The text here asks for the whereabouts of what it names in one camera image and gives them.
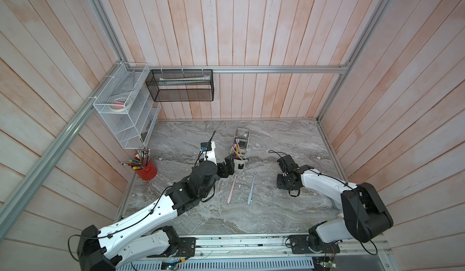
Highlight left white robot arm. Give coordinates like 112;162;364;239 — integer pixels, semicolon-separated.
75;154;234;271

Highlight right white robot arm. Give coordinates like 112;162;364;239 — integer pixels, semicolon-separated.
277;152;394;254

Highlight red pen cup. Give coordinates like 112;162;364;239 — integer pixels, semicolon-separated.
133;158;158;181

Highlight pens in red cup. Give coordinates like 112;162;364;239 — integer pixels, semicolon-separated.
120;147;150;170

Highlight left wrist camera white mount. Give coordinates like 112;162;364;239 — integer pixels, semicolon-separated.
199;141;217;164

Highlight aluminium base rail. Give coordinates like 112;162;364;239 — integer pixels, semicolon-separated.
114;233;400;271

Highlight black wire mesh basket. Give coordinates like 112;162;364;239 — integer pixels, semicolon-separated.
145;69;215;103

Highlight white wire mesh shelf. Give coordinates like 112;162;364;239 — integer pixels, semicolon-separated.
93;63;161;150

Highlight horizontal aluminium wall rail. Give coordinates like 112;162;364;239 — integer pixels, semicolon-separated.
130;63;349;74

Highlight left aluminium wall rail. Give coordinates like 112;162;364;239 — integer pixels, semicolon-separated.
1;61;130;244

